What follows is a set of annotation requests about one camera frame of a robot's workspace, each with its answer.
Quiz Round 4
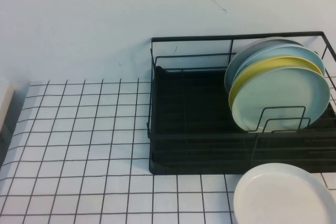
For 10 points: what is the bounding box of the mint green plate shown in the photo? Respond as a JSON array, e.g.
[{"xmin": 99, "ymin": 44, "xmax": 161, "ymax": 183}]
[{"xmin": 230, "ymin": 67, "xmax": 331, "ymax": 133}]

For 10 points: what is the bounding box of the grey plate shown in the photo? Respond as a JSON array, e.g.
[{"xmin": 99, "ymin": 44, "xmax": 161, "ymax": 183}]
[{"xmin": 224, "ymin": 37, "xmax": 305, "ymax": 94}]

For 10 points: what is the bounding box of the yellow plate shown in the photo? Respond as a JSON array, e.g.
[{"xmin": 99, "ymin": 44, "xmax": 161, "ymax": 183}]
[{"xmin": 227, "ymin": 55, "xmax": 324, "ymax": 112}]

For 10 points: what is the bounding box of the light blue plate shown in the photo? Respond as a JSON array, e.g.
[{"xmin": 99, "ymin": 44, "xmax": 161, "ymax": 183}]
[{"xmin": 234, "ymin": 45, "xmax": 327, "ymax": 79}]

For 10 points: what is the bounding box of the white plate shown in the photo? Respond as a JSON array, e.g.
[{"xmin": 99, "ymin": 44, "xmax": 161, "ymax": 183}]
[{"xmin": 233, "ymin": 163, "xmax": 336, "ymax": 224}]

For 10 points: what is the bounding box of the white black-grid tablecloth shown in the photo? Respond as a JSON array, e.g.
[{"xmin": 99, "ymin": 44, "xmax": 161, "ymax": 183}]
[{"xmin": 0, "ymin": 78, "xmax": 336, "ymax": 224}]

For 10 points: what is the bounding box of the beige rectangular block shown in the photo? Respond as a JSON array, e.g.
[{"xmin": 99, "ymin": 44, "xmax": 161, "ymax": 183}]
[{"xmin": 0, "ymin": 81, "xmax": 15, "ymax": 137}]

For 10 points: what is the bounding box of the black wire dish rack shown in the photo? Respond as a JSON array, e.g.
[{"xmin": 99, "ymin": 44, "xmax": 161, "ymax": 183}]
[{"xmin": 145, "ymin": 31, "xmax": 336, "ymax": 175}]

